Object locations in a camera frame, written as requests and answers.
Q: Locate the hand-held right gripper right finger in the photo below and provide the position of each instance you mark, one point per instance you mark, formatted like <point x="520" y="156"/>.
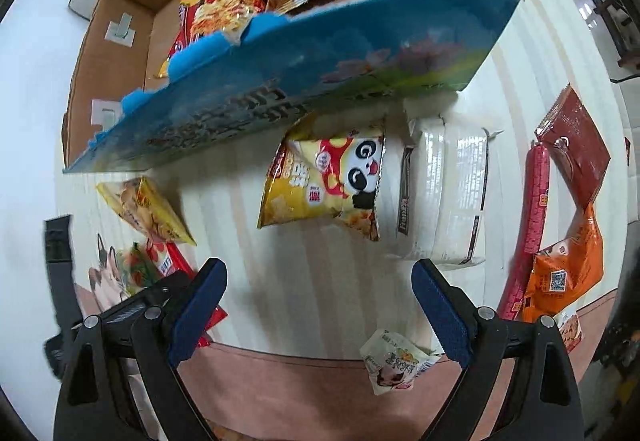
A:
<point x="445" y="316"/>

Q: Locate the red and green snack packet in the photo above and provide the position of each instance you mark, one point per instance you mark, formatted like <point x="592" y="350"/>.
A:
<point x="145" y="261"/>

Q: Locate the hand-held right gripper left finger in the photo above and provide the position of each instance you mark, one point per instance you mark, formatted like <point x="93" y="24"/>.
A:
<point x="195" y="316"/>

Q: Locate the white snack packet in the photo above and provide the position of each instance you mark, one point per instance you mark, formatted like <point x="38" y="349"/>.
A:
<point x="450" y="191"/>

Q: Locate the small white cartoon packet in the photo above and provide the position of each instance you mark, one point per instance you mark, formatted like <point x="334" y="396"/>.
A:
<point x="395" y="361"/>

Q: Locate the small beige snack packet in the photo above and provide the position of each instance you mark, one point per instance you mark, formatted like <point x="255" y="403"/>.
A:
<point x="570" y="333"/>

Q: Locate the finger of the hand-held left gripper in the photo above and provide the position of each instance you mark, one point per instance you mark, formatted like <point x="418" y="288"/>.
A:
<point x="145" y="298"/>
<point x="59" y="246"/>

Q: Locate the dark red snack packet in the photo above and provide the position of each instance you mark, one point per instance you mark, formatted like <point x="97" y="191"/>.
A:
<point x="575" y="146"/>

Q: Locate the orange snack packet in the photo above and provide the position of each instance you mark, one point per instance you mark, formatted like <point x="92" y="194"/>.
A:
<point x="565" y="271"/>

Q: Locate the yellow chip packet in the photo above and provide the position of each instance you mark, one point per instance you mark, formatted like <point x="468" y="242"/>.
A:
<point x="145" y="211"/>

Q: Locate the yellow panda snack packet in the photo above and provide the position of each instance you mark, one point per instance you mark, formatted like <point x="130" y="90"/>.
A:
<point x="320" y="181"/>

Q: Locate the red sausage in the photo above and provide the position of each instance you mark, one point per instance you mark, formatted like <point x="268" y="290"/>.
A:
<point x="537" y="201"/>

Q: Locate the blue cardboard box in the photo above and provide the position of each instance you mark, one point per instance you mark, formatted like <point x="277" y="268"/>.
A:
<point x="350" y="46"/>

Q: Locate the dark wooden chair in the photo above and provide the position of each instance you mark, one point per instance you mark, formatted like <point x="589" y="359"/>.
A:
<point x="620" y="31"/>

